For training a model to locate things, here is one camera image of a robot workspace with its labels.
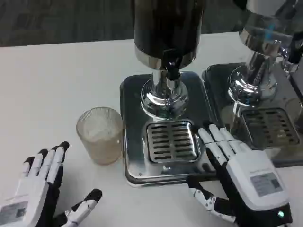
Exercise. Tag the steel drip tray grid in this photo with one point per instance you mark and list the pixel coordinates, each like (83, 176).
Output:
(171, 141)
(270, 127)

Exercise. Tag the dark drink dispenser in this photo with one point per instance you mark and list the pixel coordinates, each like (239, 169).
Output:
(163, 94)

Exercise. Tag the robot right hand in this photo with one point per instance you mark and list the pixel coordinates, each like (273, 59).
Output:
(246, 175)

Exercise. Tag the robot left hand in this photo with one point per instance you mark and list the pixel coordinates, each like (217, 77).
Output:
(35, 186)

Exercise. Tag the clear ribbed glass cup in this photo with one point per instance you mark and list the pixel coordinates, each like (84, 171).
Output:
(100, 135)

